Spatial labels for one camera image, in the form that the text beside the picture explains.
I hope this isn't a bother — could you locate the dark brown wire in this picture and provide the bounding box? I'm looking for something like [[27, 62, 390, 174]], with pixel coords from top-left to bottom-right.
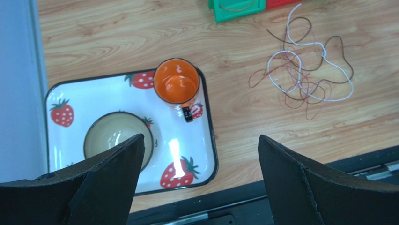
[[266, 16, 355, 101]]

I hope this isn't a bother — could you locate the white wire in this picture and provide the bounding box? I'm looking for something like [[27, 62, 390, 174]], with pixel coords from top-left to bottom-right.
[[267, 3, 355, 102]]

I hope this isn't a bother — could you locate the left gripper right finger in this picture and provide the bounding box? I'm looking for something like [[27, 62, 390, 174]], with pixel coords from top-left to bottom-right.
[[258, 135, 399, 225]]

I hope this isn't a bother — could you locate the left green bin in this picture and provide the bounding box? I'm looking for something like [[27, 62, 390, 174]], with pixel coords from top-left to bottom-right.
[[208, 0, 266, 23]]

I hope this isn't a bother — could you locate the wire bundle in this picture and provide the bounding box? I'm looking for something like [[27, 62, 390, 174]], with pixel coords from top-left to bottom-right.
[[248, 25, 333, 121]]

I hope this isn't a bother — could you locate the grey bowl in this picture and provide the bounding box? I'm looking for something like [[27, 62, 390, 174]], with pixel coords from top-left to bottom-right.
[[83, 112, 155, 171]]

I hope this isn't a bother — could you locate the strawberry pattern tray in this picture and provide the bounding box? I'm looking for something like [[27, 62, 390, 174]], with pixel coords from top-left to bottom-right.
[[46, 69, 218, 195]]

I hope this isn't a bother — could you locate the orange plastic cup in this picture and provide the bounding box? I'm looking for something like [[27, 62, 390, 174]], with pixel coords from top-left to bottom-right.
[[154, 58, 200, 123]]

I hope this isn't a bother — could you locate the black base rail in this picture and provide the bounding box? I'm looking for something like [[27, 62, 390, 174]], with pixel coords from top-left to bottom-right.
[[127, 146, 399, 225]]

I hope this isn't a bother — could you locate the red bin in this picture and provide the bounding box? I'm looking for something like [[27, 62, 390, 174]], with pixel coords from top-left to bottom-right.
[[266, 0, 302, 10]]

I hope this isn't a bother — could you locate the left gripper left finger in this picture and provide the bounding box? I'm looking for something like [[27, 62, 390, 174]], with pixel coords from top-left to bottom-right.
[[0, 134, 145, 225]]

